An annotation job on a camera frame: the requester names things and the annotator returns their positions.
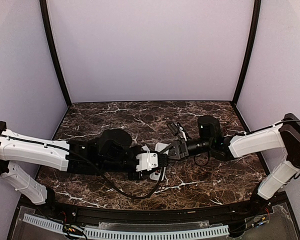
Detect white remote control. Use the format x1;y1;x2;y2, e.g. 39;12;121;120
149;142;168;182

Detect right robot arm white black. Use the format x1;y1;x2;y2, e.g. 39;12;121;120
155;113;300;201

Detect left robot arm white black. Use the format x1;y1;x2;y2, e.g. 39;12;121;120
0;121;169;206

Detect white battery compartment cover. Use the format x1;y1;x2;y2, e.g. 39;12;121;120
141;145;151;153

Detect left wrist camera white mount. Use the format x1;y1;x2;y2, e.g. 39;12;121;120
135;151;159;172

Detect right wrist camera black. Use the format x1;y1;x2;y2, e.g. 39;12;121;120
166;121;188;141

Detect white slotted cable duct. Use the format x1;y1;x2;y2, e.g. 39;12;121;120
22;213;230;240

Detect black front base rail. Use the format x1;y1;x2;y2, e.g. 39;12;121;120
34;192;286;226

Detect right black frame post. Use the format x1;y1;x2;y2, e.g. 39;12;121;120
231;0;262;107

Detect black frame post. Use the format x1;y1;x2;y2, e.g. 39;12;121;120
231;0;262;107
39;0;72;108

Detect left black frame post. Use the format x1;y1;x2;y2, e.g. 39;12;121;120
39;0;72;108

